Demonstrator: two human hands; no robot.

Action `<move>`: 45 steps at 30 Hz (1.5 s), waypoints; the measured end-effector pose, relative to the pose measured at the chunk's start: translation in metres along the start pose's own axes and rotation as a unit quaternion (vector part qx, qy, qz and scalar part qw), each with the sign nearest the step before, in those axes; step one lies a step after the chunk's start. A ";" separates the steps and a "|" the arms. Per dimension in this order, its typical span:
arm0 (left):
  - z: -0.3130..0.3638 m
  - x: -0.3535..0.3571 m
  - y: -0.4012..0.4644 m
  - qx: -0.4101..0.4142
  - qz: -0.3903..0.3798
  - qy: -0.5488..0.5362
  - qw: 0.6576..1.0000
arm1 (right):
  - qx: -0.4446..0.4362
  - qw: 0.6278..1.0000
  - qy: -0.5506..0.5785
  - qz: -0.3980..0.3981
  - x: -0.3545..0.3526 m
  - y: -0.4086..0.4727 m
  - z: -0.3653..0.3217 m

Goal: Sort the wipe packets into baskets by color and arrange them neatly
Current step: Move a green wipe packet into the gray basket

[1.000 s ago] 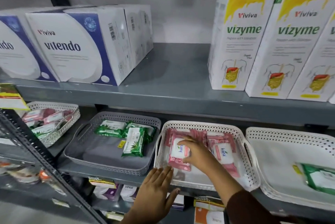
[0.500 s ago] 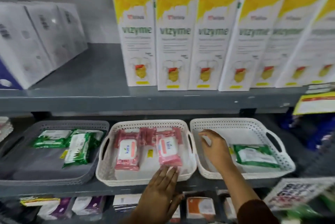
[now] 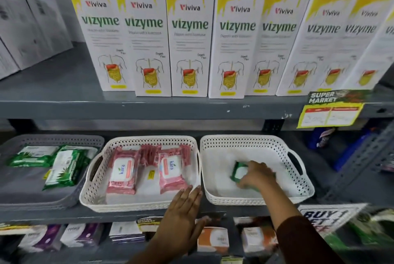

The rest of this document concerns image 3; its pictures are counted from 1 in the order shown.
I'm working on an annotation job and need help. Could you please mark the blue package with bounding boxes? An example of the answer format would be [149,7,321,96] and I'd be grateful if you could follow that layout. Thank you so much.
[306,128,337,150]

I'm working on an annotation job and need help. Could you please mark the pink wipes pack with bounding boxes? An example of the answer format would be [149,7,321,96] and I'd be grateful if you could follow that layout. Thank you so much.
[139,144,162,169]
[157,147,190,195]
[106,147,141,195]

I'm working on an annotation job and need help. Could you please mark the person's left forearm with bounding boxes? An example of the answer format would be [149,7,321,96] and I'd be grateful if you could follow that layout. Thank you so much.
[126,244,187,264]

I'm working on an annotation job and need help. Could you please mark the grey cardboard box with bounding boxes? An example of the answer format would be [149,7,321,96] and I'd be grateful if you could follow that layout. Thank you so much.
[0,0,53,71]
[23,0,74,55]
[0,39,20,81]

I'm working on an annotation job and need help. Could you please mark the purple white pack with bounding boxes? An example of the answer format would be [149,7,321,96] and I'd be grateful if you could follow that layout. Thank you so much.
[60,222,104,248]
[18,224,66,253]

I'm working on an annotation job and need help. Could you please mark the black yellow shelf label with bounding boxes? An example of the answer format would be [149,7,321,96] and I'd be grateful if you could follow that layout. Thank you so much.
[136,216,164,233]

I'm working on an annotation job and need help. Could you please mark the green white wipes pack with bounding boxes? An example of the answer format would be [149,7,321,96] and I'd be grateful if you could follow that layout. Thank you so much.
[42,145,99,191]
[7,145,60,168]

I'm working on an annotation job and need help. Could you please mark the yellow green price label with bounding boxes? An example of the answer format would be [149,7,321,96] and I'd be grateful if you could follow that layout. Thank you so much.
[297,89,371,129]

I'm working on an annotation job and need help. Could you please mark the white perforated basket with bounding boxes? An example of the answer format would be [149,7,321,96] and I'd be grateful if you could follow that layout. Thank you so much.
[200,135,315,206]
[79,135,202,213]

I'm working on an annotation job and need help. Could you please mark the person's right forearm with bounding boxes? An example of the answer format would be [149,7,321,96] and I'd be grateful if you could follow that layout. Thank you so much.
[260,179,345,264]

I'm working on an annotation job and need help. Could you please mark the grey metal shelf rack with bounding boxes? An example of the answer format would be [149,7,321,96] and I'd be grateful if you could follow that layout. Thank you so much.
[0,42,394,264]

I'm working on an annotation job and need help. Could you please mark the small green white packet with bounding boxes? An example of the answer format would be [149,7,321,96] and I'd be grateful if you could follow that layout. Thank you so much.
[230,161,250,192]

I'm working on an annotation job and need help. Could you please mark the orange white box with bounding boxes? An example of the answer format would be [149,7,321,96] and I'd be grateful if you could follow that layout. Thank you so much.
[240,225,278,254]
[197,227,230,255]

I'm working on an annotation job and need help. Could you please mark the white offer sign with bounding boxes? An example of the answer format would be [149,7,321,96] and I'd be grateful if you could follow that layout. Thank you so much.
[297,203,369,238]

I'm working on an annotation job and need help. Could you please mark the white flat pack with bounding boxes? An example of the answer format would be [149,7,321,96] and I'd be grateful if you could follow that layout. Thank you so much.
[108,221,145,244]

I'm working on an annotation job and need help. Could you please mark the person's right hand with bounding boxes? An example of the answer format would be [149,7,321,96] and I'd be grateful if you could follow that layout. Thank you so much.
[237,160,277,191]

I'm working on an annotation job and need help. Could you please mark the green plastic packages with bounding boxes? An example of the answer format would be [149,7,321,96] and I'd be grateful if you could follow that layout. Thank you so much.
[323,208,394,250]

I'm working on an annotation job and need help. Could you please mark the row of white yellow boxes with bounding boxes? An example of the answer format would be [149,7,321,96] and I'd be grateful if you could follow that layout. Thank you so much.
[60,0,394,100]

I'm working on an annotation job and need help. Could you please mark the person's left hand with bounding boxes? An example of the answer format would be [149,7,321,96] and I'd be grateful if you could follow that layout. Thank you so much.
[151,185,212,257]

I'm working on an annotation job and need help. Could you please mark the grey perforated shelf upright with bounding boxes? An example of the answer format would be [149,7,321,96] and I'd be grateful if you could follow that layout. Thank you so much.
[320,120,394,204]

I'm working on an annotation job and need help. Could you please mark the grey plastic basket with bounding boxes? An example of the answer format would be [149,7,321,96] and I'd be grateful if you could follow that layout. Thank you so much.
[0,134,105,211]

